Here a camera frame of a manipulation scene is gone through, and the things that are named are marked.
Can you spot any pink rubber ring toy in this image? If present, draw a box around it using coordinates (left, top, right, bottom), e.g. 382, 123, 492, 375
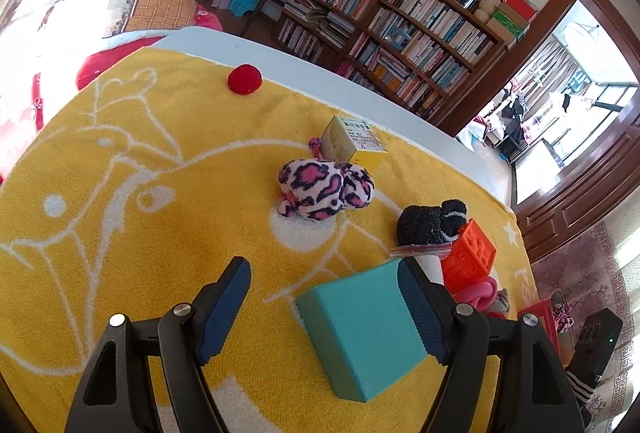
454, 276, 498, 313

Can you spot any orange embossed toy block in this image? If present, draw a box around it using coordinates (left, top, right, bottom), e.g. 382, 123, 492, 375
442, 219, 497, 293

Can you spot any teal box lid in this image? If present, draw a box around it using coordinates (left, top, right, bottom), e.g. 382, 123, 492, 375
296, 260, 426, 403

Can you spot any black fuzzy sock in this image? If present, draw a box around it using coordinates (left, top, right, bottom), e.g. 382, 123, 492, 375
396, 199, 468, 247

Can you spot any pink leopard plush sock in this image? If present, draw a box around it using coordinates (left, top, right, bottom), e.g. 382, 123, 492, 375
278, 159, 344, 222
340, 163, 375, 210

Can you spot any red round ball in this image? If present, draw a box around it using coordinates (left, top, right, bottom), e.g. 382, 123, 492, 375
227, 63, 262, 96

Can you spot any red flat box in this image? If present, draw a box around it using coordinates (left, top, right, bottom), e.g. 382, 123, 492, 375
518, 299, 560, 354

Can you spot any yellow patterned towel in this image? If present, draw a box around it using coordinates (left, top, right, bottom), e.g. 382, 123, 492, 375
1, 47, 537, 432

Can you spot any yellow white medicine box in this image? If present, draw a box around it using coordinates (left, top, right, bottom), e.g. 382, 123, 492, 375
320, 115, 386, 172

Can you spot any green gift box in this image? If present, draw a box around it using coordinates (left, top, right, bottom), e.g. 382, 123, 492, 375
492, 10, 526, 41

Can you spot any large wooden bookshelf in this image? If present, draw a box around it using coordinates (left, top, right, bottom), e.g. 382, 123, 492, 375
273, 0, 506, 125

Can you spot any red blanket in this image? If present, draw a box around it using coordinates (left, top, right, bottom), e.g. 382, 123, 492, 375
0, 2, 224, 184

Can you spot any red gift box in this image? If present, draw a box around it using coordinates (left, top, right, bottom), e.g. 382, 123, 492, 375
500, 0, 537, 21

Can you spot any white table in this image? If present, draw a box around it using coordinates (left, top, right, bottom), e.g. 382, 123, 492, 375
154, 26, 510, 203

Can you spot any blue plastic stool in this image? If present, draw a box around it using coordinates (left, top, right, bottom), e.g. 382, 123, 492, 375
229, 0, 259, 18

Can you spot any wooden door frame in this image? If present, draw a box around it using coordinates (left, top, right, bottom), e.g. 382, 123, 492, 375
438, 0, 639, 262

